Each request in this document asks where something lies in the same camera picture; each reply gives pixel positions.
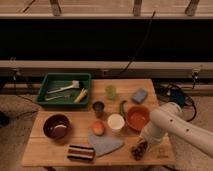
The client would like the dark grape bunch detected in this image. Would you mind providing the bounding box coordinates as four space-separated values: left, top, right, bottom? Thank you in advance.
131 141 148 160

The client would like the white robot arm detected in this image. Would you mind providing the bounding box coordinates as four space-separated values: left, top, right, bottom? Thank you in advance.
140 102 213 158

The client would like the orange bowl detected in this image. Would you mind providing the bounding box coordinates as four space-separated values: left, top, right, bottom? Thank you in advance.
125 106 150 131

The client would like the purple bowl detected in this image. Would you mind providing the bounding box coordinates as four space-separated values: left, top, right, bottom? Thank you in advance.
43 114 71 140

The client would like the green translucent cup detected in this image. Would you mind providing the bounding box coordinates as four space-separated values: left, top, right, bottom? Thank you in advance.
105 85 116 100

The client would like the dark metal cup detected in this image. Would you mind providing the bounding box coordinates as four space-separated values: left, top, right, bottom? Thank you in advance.
92 101 105 118

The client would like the yellow corn cob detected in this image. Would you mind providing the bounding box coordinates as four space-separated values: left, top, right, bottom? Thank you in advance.
74 88 88 103

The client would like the green cucumber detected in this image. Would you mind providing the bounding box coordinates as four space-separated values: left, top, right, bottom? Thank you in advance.
119 100 127 119

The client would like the white dish brush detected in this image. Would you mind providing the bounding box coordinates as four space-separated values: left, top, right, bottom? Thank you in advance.
47 80 80 94

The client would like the blue sponge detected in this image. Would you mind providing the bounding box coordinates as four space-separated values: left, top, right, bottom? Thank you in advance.
132 89 148 104

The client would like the white cup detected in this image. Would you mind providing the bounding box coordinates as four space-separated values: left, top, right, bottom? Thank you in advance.
107 114 125 133

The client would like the orange peach fruit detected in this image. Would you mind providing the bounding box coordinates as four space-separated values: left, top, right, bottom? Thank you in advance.
91 121 105 136

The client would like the green plastic tray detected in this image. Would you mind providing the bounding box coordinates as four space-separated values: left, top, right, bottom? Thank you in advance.
36 73 91 109

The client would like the wooden table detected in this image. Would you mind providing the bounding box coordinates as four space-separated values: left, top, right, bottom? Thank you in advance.
21 79 175 167

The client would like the grey cloth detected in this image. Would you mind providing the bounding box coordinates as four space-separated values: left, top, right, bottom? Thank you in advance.
88 134 124 157

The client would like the metal fork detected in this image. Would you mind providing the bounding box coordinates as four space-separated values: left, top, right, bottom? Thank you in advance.
45 94 70 101

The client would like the striped sponge block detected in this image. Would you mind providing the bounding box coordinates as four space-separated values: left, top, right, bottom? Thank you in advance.
67 145 95 161

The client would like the black floor cable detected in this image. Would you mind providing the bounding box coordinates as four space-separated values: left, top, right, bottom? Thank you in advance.
155 83 198 123

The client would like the black hanging cable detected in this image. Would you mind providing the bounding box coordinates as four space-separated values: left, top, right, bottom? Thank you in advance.
120 10 157 75

